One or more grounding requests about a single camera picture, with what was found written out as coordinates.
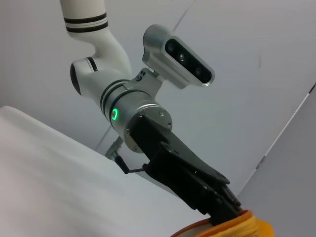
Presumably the silver camera mount bracket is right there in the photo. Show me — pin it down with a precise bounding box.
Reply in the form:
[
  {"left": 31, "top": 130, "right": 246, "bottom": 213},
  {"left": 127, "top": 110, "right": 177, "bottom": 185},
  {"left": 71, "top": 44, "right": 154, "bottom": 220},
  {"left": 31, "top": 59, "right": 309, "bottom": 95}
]
[{"left": 122, "top": 67, "right": 164, "bottom": 100}]

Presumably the beige food bag orange trim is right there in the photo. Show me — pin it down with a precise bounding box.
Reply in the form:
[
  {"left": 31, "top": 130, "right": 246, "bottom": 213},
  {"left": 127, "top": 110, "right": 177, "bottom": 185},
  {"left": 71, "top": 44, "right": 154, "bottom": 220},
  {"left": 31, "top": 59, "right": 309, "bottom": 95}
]
[{"left": 170, "top": 209, "right": 275, "bottom": 237}]

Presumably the silver connector with black cable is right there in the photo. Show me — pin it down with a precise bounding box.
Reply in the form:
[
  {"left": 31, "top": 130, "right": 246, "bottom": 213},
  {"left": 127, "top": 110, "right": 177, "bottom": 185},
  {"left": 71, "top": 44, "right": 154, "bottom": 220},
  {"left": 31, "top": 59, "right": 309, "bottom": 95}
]
[{"left": 104, "top": 137, "right": 149, "bottom": 175}]

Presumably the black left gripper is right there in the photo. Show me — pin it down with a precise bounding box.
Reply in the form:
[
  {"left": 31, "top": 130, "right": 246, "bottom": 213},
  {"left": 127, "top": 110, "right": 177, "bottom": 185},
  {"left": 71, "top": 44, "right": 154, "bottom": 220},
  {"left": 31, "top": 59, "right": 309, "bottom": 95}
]
[{"left": 128, "top": 114, "right": 242, "bottom": 226}]

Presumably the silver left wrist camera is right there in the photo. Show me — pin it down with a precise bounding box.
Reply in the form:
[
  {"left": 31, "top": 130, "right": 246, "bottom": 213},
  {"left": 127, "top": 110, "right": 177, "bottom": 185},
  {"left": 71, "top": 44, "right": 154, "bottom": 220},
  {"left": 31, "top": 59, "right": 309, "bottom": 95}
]
[{"left": 141, "top": 23, "right": 216, "bottom": 90}]

